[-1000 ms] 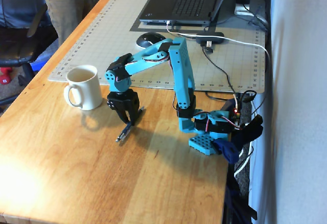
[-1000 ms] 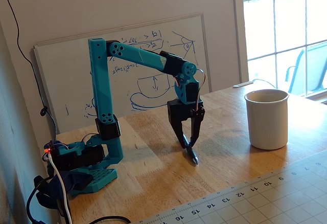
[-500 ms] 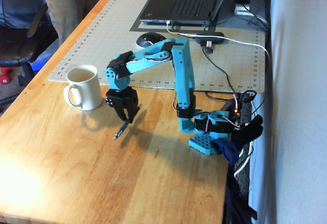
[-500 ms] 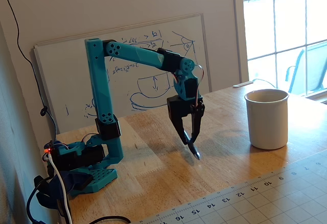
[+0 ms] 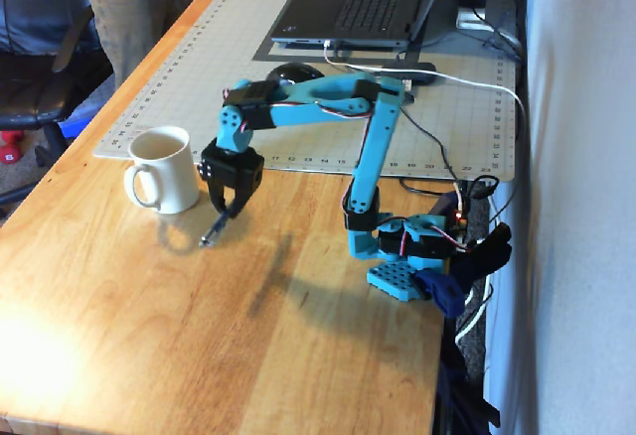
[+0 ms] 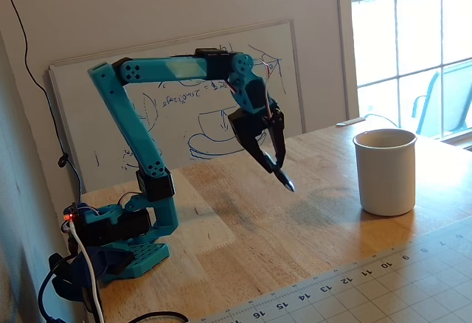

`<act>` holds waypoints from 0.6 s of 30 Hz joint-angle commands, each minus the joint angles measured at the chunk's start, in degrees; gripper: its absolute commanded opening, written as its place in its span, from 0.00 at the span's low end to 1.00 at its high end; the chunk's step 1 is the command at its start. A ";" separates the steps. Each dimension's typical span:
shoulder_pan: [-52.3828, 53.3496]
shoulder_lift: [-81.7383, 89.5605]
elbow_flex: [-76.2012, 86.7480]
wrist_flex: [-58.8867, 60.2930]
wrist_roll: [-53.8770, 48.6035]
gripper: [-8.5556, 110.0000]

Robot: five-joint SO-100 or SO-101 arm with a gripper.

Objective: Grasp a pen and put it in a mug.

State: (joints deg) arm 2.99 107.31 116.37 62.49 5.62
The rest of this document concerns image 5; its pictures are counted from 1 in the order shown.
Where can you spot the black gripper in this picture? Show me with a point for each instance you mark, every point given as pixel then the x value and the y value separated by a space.
pixel 238 173

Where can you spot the dark blue pen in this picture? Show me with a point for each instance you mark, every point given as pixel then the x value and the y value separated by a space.
pixel 213 229

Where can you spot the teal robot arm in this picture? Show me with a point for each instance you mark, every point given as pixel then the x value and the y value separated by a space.
pixel 377 147

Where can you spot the white ceramic mug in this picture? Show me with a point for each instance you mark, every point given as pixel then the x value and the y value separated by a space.
pixel 171 182

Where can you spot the grey gridded cutting mat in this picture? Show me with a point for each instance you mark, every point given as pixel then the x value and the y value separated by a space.
pixel 199 82

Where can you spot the black computer mouse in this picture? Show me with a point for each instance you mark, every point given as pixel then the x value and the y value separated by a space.
pixel 293 72

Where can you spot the blue storage box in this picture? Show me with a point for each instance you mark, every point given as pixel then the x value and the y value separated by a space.
pixel 70 129

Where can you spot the standing person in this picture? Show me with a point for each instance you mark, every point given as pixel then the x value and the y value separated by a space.
pixel 134 13

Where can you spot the red dumbbell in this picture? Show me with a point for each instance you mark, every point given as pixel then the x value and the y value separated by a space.
pixel 9 149

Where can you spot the black usb hub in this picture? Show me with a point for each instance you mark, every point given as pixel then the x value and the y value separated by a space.
pixel 417 71

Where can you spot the blue table clamp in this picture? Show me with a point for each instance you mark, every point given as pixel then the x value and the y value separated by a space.
pixel 442 291

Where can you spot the black office chair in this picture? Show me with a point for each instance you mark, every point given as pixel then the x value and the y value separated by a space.
pixel 35 38

